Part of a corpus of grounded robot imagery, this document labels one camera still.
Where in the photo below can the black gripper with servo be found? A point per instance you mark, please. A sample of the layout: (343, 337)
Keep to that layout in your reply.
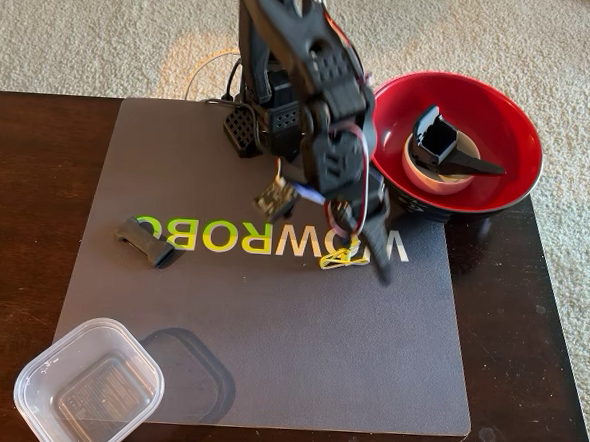
(376, 217)

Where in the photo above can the black printed gripper jaw part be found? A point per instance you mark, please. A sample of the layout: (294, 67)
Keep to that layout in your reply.
(435, 139)

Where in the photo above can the clear plastic square container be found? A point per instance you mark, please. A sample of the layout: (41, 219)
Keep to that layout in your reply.
(39, 396)

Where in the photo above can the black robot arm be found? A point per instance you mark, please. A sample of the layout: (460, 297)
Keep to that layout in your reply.
(287, 20)

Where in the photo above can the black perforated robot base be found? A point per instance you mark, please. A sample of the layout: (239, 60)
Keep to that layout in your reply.
(240, 127)

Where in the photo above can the red bowl with black outside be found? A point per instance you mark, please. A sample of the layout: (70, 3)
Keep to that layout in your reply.
(506, 129)

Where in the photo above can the grey mat with WOWROBO print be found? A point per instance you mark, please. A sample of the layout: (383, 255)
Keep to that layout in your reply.
(292, 341)

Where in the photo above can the small wrist camera board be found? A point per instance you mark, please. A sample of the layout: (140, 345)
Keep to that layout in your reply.
(276, 200)

